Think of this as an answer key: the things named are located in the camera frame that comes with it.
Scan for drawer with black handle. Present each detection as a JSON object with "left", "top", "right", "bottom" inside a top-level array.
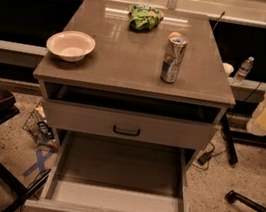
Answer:
[
  {"left": 25, "top": 133, "right": 188, "bottom": 212},
  {"left": 42, "top": 99, "right": 217, "bottom": 150}
]

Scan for grey drawer cabinet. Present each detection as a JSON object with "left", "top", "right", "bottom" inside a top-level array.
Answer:
[{"left": 34, "top": 0, "right": 234, "bottom": 161}]

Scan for black desk leg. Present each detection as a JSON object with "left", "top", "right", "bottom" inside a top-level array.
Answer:
[{"left": 221, "top": 114, "right": 238, "bottom": 165}]

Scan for clear water bottle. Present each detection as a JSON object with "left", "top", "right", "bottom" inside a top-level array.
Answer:
[{"left": 232, "top": 57, "right": 254, "bottom": 85}]

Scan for white paper cup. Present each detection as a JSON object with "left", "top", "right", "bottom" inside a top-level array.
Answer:
[{"left": 223, "top": 62, "right": 234, "bottom": 76}]

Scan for black power adapter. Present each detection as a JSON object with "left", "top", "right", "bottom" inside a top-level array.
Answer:
[{"left": 197, "top": 151, "right": 212, "bottom": 165}]

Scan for black chair base leg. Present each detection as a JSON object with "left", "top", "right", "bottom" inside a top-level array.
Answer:
[{"left": 225, "top": 190, "right": 266, "bottom": 212}]

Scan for tall silver drink can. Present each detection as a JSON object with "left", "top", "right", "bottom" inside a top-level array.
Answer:
[{"left": 160, "top": 35, "right": 188, "bottom": 84}]

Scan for orange fruit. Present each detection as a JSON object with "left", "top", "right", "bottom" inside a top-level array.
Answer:
[{"left": 168, "top": 32, "right": 180, "bottom": 42}]

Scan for green chip bag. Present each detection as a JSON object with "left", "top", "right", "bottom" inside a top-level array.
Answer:
[{"left": 129, "top": 4, "right": 165, "bottom": 31}]

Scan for white bowl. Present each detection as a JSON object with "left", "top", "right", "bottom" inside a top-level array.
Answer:
[{"left": 46, "top": 30, "right": 96, "bottom": 63}]

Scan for blue tape cross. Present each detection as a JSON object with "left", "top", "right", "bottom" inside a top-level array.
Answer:
[{"left": 22, "top": 149, "right": 53, "bottom": 177}]

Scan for black stand leg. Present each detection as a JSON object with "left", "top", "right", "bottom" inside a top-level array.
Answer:
[{"left": 2, "top": 169, "right": 50, "bottom": 212}]

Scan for wire basket on floor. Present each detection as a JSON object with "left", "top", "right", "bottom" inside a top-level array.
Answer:
[{"left": 23, "top": 105, "right": 58, "bottom": 152}]

